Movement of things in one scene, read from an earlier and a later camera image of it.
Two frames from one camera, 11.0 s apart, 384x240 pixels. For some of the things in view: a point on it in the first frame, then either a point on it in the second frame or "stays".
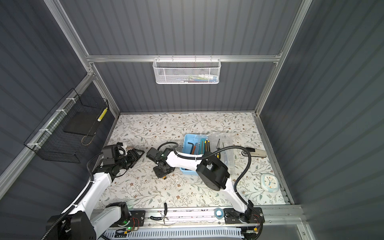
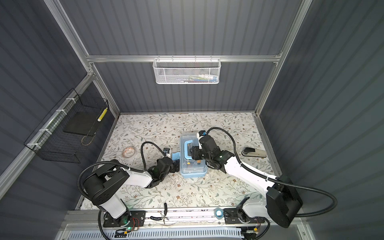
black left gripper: [135, 150] to [177, 166]
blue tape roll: [217, 216] stays
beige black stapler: [254, 152] stays
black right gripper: [159, 174] to [195, 152]
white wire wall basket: [169, 71] stays
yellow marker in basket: [102, 115] stays
